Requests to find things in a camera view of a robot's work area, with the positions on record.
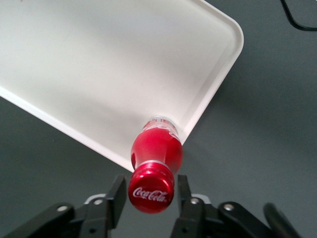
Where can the red coke bottle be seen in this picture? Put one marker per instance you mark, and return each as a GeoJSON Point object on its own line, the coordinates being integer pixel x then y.
{"type": "Point", "coordinates": [156, 148]}

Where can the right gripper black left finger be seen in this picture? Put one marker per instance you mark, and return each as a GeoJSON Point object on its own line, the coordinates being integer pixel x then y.
{"type": "Point", "coordinates": [94, 220]}

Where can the white plastic tray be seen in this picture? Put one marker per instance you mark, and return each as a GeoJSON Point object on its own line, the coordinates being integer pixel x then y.
{"type": "Point", "coordinates": [99, 62]}

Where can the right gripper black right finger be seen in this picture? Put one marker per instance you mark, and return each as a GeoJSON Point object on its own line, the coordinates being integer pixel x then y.
{"type": "Point", "coordinates": [198, 220]}

